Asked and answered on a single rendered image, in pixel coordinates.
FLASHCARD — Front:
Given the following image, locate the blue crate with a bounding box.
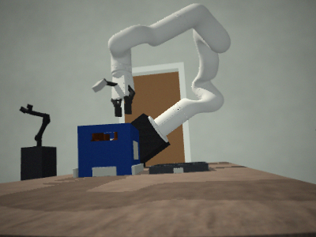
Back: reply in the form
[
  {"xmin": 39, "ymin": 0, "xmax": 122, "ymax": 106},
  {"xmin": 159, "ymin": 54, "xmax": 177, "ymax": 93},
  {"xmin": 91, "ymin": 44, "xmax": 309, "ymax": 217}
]
[{"xmin": 77, "ymin": 122, "xmax": 140, "ymax": 177}]

